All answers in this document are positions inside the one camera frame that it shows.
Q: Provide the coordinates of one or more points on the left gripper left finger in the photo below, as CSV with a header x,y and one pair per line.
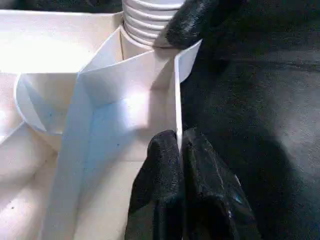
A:
x,y
160,195

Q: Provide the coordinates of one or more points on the white plastic table top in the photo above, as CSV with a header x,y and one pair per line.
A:
x,y
45,40

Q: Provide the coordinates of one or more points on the black plastic mat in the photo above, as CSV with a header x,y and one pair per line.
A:
x,y
260,125

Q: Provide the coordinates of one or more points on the white plastic table leg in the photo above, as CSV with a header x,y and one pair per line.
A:
x,y
145,20

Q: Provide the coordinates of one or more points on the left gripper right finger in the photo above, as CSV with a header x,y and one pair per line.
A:
x,y
215,200

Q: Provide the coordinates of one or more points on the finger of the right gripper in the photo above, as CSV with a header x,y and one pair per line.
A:
x,y
192,22

